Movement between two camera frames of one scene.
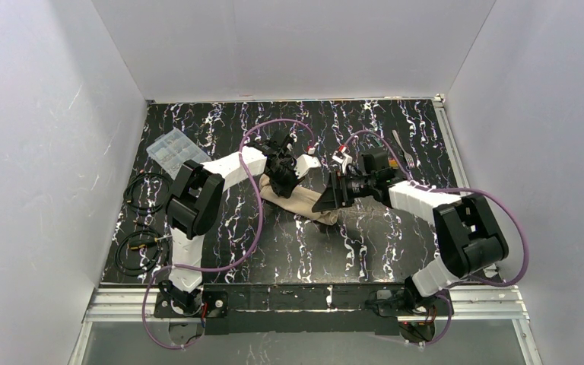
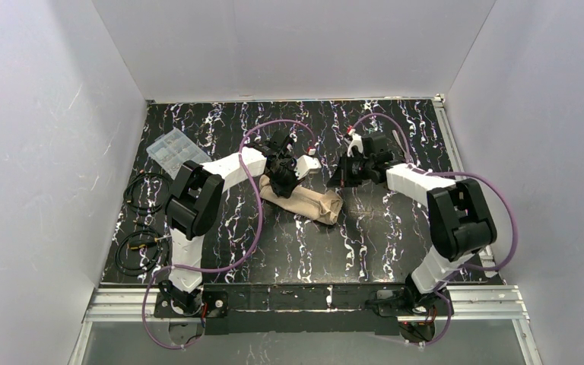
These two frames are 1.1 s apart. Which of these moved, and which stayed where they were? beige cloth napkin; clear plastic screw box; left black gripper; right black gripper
Moved: right black gripper
Stayed: left black gripper; clear plastic screw box; beige cloth napkin
